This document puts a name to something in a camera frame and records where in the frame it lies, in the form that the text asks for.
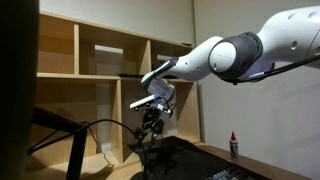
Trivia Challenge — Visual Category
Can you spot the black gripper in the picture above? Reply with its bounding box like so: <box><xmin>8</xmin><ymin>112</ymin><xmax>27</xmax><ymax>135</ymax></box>
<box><xmin>134</xmin><ymin>108</ymin><xmax>165</xmax><ymax>139</ymax></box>

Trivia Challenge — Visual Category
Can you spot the black gooseneck desk lamp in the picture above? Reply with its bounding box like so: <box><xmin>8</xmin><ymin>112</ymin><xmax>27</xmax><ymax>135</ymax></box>
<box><xmin>75</xmin><ymin>118</ymin><xmax>162</xmax><ymax>152</ymax></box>

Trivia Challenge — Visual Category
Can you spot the black desk mat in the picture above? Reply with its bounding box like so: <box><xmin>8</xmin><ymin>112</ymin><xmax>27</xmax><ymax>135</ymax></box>
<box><xmin>129</xmin><ymin>135</ymin><xmax>271</xmax><ymax>180</ymax></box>

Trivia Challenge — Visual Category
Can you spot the wooden shelf unit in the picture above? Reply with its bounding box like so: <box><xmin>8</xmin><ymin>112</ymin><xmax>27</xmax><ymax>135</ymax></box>
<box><xmin>28</xmin><ymin>12</ymin><xmax>202</xmax><ymax>169</ymax></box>

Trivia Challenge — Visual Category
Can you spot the flat black tablet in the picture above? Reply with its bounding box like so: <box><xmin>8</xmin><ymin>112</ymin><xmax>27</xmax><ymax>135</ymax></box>
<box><xmin>118</xmin><ymin>73</ymin><xmax>145</xmax><ymax>79</ymax></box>

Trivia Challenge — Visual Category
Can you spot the black zip case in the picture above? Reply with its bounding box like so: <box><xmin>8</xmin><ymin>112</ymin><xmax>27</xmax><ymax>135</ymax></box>
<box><xmin>151</xmin><ymin>60</ymin><xmax>181</xmax><ymax>80</ymax></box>

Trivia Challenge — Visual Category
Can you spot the black metal stand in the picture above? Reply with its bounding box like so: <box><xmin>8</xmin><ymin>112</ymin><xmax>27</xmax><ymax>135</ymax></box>
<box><xmin>31</xmin><ymin>106</ymin><xmax>92</xmax><ymax>180</ymax></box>

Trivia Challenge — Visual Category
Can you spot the white glue bottle red cap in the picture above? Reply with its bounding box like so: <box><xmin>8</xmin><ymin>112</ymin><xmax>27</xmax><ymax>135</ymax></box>
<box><xmin>229</xmin><ymin>131</ymin><xmax>240</xmax><ymax>161</ymax></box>

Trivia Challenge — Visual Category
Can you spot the dark mechanical keyboard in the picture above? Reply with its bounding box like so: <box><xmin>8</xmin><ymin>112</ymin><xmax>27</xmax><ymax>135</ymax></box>
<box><xmin>204</xmin><ymin>165</ymin><xmax>258</xmax><ymax>180</ymax></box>

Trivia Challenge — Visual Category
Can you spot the large dark foreground panel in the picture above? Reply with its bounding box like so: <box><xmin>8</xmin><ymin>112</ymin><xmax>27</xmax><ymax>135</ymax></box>
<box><xmin>0</xmin><ymin>0</ymin><xmax>40</xmax><ymax>180</ymax></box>

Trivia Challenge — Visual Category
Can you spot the black lamp cable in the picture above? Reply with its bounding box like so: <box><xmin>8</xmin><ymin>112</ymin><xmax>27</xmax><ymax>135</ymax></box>
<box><xmin>139</xmin><ymin>136</ymin><xmax>150</xmax><ymax>180</ymax></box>

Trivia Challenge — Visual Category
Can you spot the thin cable by shelf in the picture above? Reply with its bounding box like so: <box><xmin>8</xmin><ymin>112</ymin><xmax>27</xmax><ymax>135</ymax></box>
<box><xmin>87</xmin><ymin>125</ymin><xmax>115</xmax><ymax>168</ymax></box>

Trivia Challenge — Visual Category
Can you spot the black robot cable blue tape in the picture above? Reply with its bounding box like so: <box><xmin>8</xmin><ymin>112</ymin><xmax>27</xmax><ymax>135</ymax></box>
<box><xmin>232</xmin><ymin>54</ymin><xmax>320</xmax><ymax>86</ymax></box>

